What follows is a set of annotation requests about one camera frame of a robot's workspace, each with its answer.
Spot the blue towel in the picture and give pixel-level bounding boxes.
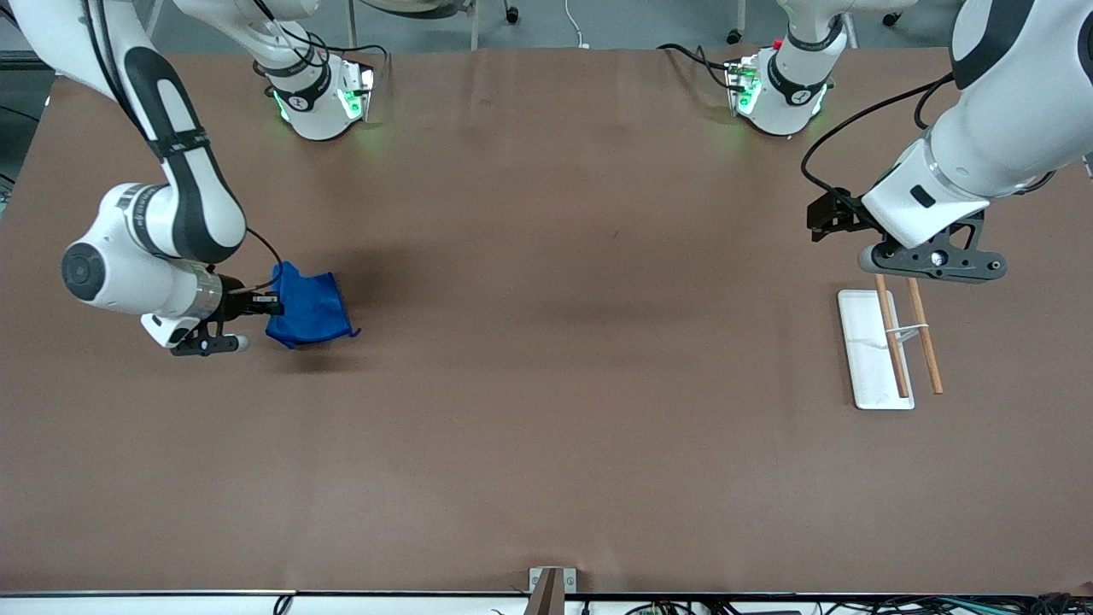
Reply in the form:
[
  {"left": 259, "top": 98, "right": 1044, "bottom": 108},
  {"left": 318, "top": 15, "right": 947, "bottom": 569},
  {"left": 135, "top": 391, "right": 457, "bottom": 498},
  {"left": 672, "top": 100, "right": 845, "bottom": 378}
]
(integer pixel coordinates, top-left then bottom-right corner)
[{"left": 265, "top": 261, "right": 362, "bottom": 349}]

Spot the white towel rack base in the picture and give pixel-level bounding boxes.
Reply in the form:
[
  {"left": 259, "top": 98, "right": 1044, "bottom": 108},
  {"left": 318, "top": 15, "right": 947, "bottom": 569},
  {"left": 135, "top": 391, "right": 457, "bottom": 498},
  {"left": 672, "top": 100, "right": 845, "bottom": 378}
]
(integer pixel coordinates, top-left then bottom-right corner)
[{"left": 837, "top": 289, "right": 930, "bottom": 411}]

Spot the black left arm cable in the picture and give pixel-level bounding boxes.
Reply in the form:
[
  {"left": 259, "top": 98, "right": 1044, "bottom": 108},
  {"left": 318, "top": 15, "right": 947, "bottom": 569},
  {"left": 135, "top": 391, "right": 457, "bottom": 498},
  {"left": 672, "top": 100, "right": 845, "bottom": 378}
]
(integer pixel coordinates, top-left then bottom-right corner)
[{"left": 801, "top": 73, "right": 956, "bottom": 213}]

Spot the black left base cable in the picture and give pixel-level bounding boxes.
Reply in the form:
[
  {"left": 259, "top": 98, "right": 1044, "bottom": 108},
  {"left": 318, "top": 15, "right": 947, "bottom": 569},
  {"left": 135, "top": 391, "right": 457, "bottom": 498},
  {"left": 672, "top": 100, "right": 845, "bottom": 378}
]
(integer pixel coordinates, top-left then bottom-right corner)
[{"left": 658, "top": 43, "right": 744, "bottom": 91}]

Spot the black base cable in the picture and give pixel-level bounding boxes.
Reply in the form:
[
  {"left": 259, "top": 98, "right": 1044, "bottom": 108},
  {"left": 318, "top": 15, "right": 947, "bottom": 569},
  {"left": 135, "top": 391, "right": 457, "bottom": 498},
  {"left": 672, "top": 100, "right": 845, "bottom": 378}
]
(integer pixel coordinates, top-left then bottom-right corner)
[
  {"left": 256, "top": 0, "right": 392, "bottom": 86},
  {"left": 658, "top": 43, "right": 744, "bottom": 91}
]

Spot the black right base cable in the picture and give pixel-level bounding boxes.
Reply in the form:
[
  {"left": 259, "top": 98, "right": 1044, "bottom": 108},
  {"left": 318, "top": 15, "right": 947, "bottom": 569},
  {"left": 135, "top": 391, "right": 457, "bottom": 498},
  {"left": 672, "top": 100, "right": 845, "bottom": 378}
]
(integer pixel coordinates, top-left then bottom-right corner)
[{"left": 256, "top": 0, "right": 392, "bottom": 86}]

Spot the white power cable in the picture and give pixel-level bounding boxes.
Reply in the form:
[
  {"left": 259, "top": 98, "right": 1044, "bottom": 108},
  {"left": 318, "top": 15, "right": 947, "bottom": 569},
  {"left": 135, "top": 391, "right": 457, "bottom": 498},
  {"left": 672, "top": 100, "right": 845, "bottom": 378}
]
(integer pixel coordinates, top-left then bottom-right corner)
[{"left": 564, "top": 0, "right": 592, "bottom": 49}]

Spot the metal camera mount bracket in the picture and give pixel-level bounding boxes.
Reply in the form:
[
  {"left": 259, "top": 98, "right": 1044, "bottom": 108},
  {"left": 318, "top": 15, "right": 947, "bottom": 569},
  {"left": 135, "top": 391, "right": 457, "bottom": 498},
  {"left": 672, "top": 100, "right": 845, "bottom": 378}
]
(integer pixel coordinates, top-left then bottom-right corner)
[{"left": 529, "top": 567, "right": 577, "bottom": 615}]

